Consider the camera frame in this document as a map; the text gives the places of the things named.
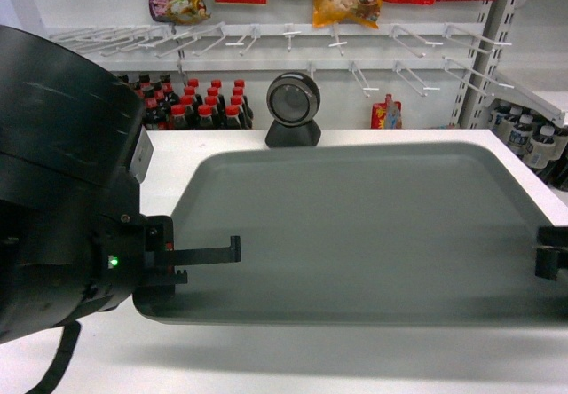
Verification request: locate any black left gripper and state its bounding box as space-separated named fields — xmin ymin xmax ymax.
xmin=88 ymin=216 xmax=241 ymax=312

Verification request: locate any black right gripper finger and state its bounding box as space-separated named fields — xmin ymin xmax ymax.
xmin=534 ymin=226 xmax=567 ymax=281

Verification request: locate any grey rectangular serving tray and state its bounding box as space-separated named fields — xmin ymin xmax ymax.
xmin=134 ymin=142 xmax=567 ymax=326

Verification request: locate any black round barcode scanner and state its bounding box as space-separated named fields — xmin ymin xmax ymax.
xmin=264 ymin=72 xmax=321 ymax=148

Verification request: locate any red juice pouch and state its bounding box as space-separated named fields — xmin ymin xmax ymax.
xmin=370 ymin=93 xmax=402 ymax=130

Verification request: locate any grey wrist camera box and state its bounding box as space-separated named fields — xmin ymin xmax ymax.
xmin=129 ymin=126 xmax=154 ymax=184

